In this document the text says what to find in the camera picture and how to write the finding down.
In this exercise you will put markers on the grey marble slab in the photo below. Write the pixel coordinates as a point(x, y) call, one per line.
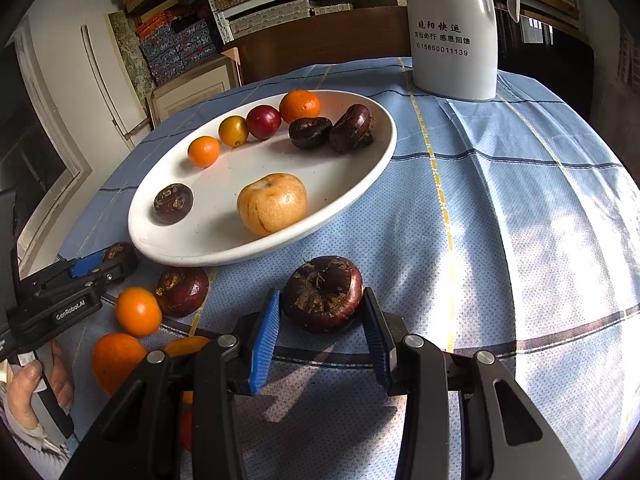
point(127, 55)

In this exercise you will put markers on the person's left hand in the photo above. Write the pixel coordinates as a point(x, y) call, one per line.
point(22, 395)

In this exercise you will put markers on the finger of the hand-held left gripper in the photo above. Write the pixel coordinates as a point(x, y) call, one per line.
point(110, 276)
point(87, 262)

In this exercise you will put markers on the white oval plate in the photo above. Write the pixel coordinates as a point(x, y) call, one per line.
point(215, 212)

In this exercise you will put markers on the stack of blue patterned boxes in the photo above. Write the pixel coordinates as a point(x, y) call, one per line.
point(170, 55)

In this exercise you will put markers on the red cherry tomato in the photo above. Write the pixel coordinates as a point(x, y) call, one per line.
point(186, 430)

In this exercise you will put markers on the dark cabinet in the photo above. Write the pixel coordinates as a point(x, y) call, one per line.
point(545, 55)

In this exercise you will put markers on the large orange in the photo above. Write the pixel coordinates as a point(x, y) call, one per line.
point(117, 360)

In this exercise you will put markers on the blue checked tablecloth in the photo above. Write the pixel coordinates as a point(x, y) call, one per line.
point(525, 235)

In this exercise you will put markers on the white thermos jug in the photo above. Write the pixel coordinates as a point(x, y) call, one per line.
point(450, 70)

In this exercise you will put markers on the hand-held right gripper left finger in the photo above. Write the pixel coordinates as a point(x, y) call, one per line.
point(265, 345)

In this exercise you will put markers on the white framed window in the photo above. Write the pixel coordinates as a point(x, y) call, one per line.
point(30, 160)

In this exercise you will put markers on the small yellow kumquat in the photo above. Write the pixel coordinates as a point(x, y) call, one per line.
point(233, 131)

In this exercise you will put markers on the dark red plum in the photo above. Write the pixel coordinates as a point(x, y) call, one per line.
point(263, 121)

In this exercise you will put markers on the yellow-orange mandarin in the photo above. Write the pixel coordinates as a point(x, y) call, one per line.
point(187, 345)

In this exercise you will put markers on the wooden picture frame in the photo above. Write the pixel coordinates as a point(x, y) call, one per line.
point(190, 92)

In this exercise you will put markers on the white metal shelf rack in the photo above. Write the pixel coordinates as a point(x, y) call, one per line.
point(215, 7)

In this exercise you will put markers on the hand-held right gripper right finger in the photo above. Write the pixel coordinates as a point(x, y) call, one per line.
point(377, 345)

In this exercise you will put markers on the white board strip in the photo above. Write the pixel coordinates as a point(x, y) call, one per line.
point(102, 80)

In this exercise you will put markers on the small orange mandarin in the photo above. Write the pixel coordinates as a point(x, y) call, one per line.
point(299, 106)
point(204, 151)

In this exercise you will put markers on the beige round melon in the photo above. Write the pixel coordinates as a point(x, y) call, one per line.
point(272, 203)

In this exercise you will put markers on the large dark water chestnut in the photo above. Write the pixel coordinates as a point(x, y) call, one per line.
point(322, 300)

